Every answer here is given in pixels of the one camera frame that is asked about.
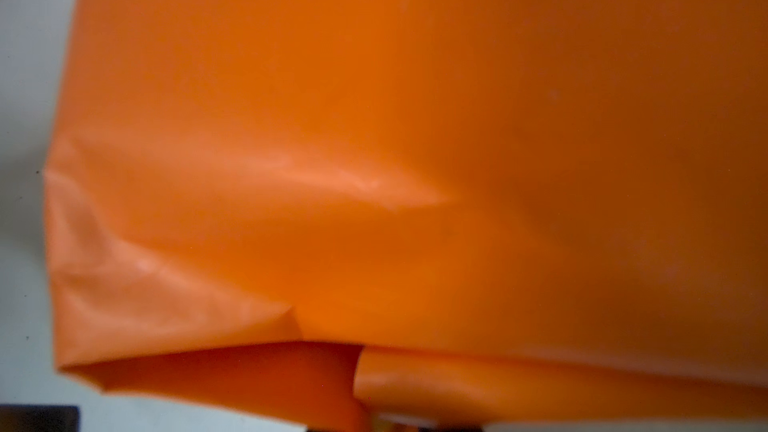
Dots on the orange wrapping paper sheet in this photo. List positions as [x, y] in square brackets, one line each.
[460, 211]

